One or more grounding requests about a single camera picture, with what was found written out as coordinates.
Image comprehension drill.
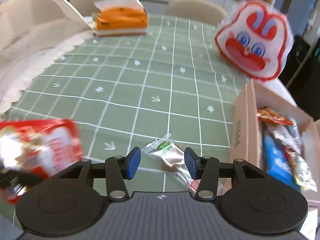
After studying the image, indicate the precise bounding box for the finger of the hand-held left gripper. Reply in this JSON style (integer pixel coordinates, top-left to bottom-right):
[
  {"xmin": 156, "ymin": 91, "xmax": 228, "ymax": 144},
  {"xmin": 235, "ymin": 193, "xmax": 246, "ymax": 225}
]
[{"xmin": 0, "ymin": 169, "xmax": 44, "ymax": 189}]

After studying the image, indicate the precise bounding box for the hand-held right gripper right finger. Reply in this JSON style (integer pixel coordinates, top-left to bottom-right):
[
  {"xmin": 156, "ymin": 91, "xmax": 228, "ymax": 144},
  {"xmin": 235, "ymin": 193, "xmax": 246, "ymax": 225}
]
[{"xmin": 184, "ymin": 147, "xmax": 264, "ymax": 200}]

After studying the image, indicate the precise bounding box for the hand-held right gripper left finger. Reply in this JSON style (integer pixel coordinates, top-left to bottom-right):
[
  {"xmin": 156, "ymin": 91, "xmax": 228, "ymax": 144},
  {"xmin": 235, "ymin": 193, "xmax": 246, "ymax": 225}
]
[{"xmin": 59, "ymin": 147, "xmax": 142, "ymax": 200}]

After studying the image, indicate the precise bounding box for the clear green-print candy wrapper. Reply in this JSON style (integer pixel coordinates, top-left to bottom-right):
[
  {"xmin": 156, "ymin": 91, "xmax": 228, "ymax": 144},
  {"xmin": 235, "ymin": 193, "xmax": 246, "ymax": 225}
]
[{"xmin": 142, "ymin": 133, "xmax": 220, "ymax": 194}]

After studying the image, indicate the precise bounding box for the large red snack packet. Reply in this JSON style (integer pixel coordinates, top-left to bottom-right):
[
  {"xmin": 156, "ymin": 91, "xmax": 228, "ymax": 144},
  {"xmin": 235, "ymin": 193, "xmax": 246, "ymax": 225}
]
[{"xmin": 0, "ymin": 119, "xmax": 84, "ymax": 203}]

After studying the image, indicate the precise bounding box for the pink cardboard box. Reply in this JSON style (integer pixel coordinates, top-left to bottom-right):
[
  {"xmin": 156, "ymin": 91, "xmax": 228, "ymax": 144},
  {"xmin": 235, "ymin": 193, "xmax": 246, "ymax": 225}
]
[{"xmin": 223, "ymin": 79, "xmax": 317, "ymax": 200}]

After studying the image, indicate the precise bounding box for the blue snack packet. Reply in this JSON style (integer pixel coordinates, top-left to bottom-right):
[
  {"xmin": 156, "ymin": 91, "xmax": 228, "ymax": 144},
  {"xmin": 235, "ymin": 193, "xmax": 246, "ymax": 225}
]
[{"xmin": 262, "ymin": 132, "xmax": 297, "ymax": 186}]

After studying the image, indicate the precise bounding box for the dark red gold-print packet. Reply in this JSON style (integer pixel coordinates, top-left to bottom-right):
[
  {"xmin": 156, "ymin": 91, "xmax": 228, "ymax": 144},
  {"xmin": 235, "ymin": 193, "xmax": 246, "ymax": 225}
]
[{"xmin": 256, "ymin": 107, "xmax": 294, "ymax": 126}]

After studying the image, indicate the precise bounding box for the white green snack packet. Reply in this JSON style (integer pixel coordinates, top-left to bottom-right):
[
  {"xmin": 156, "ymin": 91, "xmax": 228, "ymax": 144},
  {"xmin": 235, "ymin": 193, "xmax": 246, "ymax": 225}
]
[{"xmin": 272, "ymin": 124, "xmax": 303, "ymax": 153}]

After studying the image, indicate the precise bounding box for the clear yellow-edged snack packet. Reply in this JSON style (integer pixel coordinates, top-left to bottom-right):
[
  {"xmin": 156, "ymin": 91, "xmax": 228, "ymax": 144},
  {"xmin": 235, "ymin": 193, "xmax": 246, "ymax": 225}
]
[{"xmin": 287, "ymin": 152, "xmax": 318, "ymax": 192}]

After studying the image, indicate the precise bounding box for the green checked tablecloth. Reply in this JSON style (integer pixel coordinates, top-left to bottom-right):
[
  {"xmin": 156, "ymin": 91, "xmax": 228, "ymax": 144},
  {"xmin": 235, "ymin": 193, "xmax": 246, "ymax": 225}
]
[{"xmin": 7, "ymin": 14, "xmax": 253, "ymax": 230}]

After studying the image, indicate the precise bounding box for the red white rabbit bag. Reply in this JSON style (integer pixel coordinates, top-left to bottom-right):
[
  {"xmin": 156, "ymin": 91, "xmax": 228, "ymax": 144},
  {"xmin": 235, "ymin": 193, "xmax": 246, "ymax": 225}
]
[{"xmin": 214, "ymin": 0, "xmax": 294, "ymax": 82}]

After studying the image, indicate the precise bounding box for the black cabinet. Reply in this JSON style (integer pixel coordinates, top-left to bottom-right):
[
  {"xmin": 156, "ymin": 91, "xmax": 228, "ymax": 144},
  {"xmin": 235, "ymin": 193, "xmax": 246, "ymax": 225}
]
[{"xmin": 282, "ymin": 35, "xmax": 313, "ymax": 100}]

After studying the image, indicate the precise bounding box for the orange tissue box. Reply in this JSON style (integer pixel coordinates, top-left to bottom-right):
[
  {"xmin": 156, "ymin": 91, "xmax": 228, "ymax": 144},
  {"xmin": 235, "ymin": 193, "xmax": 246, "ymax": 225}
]
[{"xmin": 94, "ymin": 0, "xmax": 148, "ymax": 37}]

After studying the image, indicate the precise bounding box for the beige chair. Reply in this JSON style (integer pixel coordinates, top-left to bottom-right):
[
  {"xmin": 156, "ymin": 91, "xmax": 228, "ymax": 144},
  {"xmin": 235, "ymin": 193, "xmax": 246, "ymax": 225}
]
[
  {"xmin": 69, "ymin": 0, "xmax": 109, "ymax": 15},
  {"xmin": 164, "ymin": 0, "xmax": 227, "ymax": 25}
]

